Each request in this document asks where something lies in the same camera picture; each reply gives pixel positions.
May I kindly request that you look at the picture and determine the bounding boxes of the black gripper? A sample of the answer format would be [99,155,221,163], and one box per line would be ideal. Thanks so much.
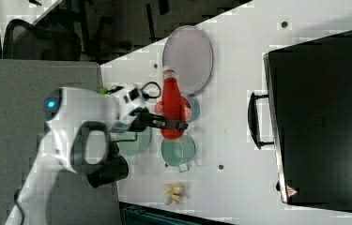
[129,108,189,132]

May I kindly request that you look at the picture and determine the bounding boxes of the red ketchup bottle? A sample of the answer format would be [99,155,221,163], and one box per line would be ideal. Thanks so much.
[161,66,187,123]

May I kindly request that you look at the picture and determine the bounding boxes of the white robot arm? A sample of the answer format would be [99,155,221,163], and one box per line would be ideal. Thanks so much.
[5,84,188,225]

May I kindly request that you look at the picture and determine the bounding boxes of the grey round plate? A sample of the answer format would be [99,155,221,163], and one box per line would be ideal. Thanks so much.
[162,25,214,96]

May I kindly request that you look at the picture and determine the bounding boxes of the red strawberry toy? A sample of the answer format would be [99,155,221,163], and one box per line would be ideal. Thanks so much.
[154,101,162,113]

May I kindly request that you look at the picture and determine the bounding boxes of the orange slice toy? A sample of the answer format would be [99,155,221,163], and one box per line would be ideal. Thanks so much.
[184,107,191,121]

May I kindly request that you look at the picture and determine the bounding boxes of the large green bowl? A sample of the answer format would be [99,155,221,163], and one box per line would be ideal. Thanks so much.
[115,127,152,157]

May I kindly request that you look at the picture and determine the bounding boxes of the green mug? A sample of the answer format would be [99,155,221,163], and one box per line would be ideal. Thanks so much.
[161,135,196,173]

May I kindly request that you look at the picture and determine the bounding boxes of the blue small bowl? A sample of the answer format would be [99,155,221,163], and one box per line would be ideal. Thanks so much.
[183,96,200,123]

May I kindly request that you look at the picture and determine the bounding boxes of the black cylinder lower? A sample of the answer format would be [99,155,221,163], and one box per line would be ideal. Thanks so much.
[87,156,129,188]

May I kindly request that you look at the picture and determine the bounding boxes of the beige garlic toy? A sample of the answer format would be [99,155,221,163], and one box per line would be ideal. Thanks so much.
[162,183,184,205]

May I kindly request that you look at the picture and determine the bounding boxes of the black office chair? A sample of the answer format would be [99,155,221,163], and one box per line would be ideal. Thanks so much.
[2,19,82,61]

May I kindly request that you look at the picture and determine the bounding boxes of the black oven appliance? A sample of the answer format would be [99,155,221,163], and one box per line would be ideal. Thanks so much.
[264,30,352,213]

